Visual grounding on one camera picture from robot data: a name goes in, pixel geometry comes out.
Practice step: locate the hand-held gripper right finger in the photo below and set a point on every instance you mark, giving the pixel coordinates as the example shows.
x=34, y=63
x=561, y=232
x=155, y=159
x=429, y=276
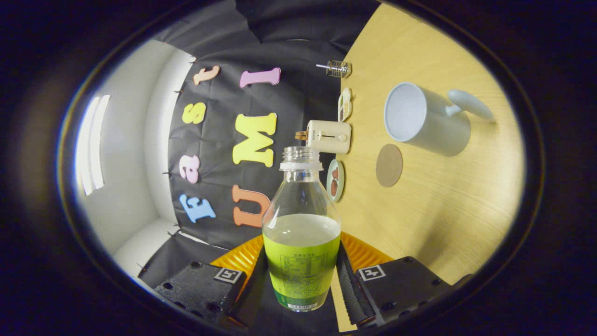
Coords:
x=401, y=284

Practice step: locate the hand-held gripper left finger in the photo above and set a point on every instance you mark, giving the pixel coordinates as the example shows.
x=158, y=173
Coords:
x=200, y=289

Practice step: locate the clear juice bottle green label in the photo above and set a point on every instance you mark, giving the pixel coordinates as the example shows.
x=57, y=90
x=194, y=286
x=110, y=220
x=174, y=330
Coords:
x=301, y=261

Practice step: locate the round brown coaster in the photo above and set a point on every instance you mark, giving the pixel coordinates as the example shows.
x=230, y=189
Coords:
x=389, y=165

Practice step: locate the pale grey cup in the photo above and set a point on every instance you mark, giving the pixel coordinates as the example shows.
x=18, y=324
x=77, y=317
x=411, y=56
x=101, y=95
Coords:
x=443, y=133

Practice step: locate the wooden table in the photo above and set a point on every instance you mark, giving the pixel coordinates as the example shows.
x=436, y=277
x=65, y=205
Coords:
x=443, y=210

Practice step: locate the grey-green plate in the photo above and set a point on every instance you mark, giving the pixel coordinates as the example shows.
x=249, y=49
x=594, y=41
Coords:
x=340, y=184

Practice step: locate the brown food piece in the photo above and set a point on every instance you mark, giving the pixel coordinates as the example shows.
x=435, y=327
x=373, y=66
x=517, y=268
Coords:
x=335, y=173
x=334, y=187

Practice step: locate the cream toaster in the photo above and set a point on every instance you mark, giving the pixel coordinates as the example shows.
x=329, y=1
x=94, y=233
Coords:
x=329, y=136

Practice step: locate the brown toast slice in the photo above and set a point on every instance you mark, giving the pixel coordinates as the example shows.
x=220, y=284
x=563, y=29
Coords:
x=301, y=136

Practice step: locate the ceiling light panel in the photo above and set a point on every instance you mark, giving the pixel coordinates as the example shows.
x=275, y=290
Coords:
x=93, y=144

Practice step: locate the white divided tray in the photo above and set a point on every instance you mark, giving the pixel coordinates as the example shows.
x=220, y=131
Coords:
x=345, y=105

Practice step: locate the clear square holder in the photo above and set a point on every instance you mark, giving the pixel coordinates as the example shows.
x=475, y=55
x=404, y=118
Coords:
x=339, y=68

